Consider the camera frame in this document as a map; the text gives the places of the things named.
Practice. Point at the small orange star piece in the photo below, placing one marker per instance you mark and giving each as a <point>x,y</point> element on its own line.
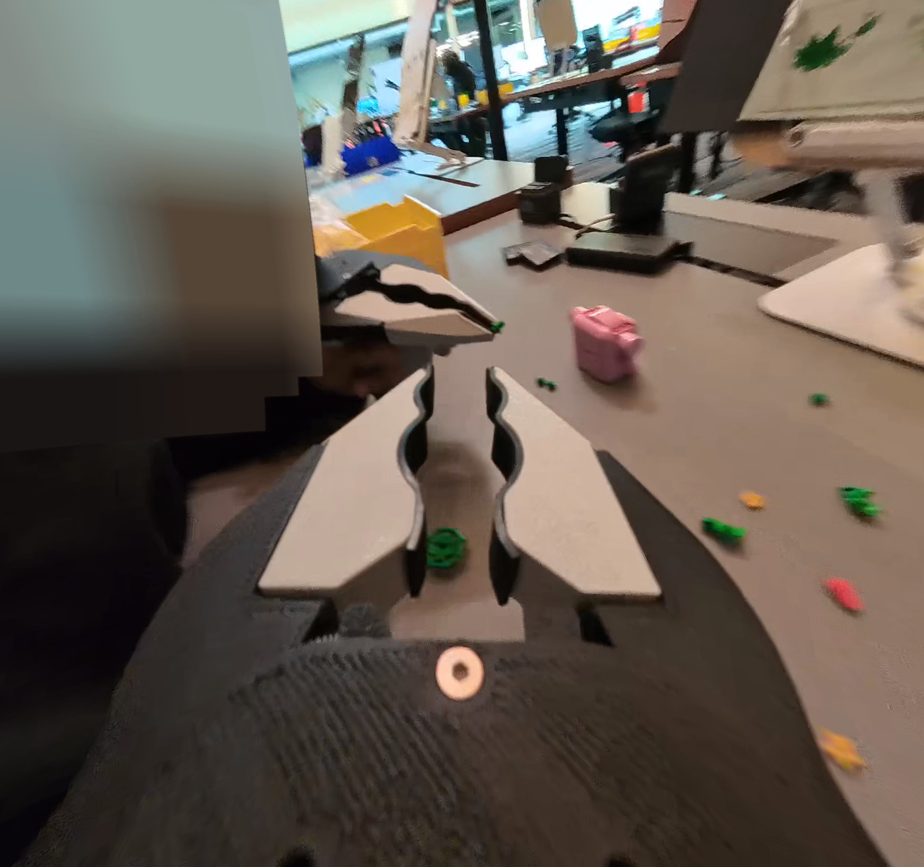
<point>841,750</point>

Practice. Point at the black standing device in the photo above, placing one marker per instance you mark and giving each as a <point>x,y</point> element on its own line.
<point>642,188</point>

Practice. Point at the black office chair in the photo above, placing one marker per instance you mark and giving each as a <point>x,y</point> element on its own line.
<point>621,132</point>

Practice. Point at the black charger case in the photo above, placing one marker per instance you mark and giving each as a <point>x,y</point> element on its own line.
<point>541,195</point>

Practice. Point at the brown wooden desk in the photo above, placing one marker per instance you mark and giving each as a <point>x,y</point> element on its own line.
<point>577,83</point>

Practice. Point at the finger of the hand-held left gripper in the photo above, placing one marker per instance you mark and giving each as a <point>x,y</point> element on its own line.
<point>433,325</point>
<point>433,286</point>

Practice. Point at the person's black jacket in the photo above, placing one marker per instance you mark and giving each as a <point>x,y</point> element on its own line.
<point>72,592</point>

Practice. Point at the large black battery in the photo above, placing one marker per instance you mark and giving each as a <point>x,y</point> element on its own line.
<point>538,253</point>

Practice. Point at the brown paper bag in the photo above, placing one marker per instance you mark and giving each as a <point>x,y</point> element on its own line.
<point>686,0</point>

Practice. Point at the yellow plastic bin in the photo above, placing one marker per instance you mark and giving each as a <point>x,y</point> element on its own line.
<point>404,231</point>

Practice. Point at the person's left hand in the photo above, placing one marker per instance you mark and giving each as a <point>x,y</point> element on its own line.
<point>361,369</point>

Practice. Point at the blue plastic bin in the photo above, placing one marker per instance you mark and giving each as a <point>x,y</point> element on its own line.
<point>368,158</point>

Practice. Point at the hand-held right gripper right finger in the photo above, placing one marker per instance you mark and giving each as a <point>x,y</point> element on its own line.
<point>577,520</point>

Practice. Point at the white book stand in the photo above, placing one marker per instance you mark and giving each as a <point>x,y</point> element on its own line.
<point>852,145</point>
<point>422,51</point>

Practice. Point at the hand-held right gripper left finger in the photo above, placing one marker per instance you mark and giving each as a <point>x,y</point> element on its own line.
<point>346,520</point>

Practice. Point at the instruction booklet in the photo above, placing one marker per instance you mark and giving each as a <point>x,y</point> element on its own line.
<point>852,29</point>

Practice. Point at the grey desk brown edge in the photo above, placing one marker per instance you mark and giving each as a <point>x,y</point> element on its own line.
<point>491,181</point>

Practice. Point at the pink tube piece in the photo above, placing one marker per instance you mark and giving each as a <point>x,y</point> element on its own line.
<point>843,594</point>

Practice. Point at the green curled leaves piece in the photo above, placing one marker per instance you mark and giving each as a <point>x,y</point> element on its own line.
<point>723,530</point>

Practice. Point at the pink toy figure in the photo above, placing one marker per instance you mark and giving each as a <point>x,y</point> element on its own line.
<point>603,343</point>

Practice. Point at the green plant piece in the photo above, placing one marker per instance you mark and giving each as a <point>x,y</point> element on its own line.
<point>859,500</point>

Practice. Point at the green spoked wheel piece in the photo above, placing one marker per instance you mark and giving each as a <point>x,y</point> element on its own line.
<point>444,548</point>

